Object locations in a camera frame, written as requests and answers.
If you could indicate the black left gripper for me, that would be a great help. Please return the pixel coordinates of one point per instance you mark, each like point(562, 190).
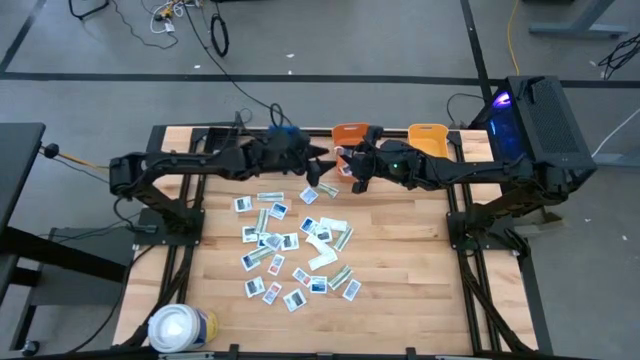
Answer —
point(295, 157)

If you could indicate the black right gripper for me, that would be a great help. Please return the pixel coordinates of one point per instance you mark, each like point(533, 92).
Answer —
point(380, 160)

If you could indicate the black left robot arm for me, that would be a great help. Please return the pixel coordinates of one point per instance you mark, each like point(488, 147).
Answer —
point(200, 162)

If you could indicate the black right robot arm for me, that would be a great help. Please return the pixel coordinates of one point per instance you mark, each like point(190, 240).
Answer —
point(475, 170)

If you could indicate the orange plastic bin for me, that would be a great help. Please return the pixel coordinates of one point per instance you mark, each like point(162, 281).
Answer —
point(345, 132)

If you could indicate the white blue alcohol pad packet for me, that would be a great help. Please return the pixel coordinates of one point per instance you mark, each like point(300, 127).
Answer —
point(249, 262)
point(261, 240)
point(309, 225)
point(308, 195)
point(278, 210)
point(318, 284)

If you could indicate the blue plastic bin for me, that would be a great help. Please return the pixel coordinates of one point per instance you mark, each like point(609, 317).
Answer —
point(287, 131)

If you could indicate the plain white bandage wrapper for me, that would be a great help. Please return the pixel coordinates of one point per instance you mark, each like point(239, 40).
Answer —
point(334, 224)
point(318, 244)
point(324, 260)

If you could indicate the yellow plastic bin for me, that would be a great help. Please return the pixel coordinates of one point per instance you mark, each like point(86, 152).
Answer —
point(427, 140)

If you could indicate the white grey antiseptic towelette packet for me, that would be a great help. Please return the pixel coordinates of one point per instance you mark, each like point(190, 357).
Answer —
point(249, 234)
point(324, 235)
point(274, 241)
point(291, 242)
point(243, 204)
point(294, 300)

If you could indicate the black mesh basket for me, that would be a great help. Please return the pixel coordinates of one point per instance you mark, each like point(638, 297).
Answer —
point(220, 137)

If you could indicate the white packet with boxed print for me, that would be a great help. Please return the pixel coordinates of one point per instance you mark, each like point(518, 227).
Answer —
point(352, 290)

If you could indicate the packets in orange bin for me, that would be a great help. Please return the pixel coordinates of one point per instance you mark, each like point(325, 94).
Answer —
point(255, 286)

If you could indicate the black computer tower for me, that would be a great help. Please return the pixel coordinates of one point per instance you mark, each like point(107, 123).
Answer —
point(555, 120)

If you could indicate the white canister with yellow label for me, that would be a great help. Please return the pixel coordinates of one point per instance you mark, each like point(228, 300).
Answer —
point(175, 327)

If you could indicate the grey desk leg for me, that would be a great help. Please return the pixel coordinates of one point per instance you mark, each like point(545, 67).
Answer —
point(580, 27)

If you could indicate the grey desk foot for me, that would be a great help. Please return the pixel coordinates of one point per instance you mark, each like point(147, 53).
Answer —
point(620, 160)

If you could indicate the black floor stand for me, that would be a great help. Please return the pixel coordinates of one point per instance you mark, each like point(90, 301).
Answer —
point(80, 15)

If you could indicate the black desk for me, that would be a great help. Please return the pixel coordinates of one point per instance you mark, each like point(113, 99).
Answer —
point(20, 160)

